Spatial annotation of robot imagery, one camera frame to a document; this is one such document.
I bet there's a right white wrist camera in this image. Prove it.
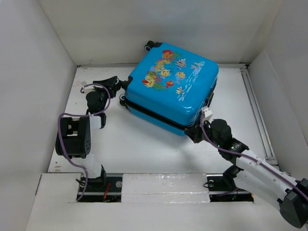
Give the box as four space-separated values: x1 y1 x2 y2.
201 106 213 123

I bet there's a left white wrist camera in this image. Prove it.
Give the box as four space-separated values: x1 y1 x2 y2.
80 81 94 95

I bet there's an aluminium frame rail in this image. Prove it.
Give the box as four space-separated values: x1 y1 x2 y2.
240 63 280 170

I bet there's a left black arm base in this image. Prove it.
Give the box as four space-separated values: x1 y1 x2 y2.
76 168 123 203

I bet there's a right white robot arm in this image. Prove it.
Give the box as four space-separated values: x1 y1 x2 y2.
185 118 308 229

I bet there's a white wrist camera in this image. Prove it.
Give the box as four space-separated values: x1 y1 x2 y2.
80 81 94 95
201 106 213 123

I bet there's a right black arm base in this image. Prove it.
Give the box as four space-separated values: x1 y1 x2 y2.
203 166 254 202

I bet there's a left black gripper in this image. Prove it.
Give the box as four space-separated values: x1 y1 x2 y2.
92 77 118 113

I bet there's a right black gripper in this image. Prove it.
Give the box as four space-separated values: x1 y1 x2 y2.
183 118 221 148

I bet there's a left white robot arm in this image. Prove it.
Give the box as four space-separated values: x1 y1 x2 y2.
55 76 121 191

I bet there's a blue kids suitcase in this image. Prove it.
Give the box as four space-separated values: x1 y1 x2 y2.
120 40 219 136

